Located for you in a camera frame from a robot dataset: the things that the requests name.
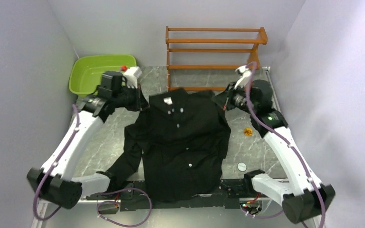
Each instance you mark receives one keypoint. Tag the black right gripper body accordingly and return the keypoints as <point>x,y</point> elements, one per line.
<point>235,98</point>

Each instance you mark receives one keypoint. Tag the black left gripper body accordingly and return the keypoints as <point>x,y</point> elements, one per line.
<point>129,98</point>

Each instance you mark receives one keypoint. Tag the orange round brooch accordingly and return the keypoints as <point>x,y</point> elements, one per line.
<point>248,132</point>

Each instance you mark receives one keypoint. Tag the black button shirt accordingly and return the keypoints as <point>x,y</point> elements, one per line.
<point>181,140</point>

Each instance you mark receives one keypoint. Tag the white round brooch back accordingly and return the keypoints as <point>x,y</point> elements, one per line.
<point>241,166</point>

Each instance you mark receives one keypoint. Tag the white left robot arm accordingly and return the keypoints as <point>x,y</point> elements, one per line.
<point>54,181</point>

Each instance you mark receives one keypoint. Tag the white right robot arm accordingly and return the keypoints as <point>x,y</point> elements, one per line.
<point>303,196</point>

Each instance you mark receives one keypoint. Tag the green plastic basin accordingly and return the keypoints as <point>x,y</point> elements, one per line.
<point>86,72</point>

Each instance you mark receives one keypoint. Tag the orange wooden shoe rack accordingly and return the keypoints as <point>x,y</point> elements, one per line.
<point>191,51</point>

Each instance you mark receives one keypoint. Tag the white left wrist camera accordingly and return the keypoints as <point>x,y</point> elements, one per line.
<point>131,75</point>

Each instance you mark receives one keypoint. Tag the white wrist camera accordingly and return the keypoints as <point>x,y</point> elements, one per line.
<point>131,75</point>
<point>245,75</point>

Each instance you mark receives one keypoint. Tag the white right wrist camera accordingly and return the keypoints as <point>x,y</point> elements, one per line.
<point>245,75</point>

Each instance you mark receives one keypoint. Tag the aluminium table edge rail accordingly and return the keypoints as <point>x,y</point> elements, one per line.
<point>266,71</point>

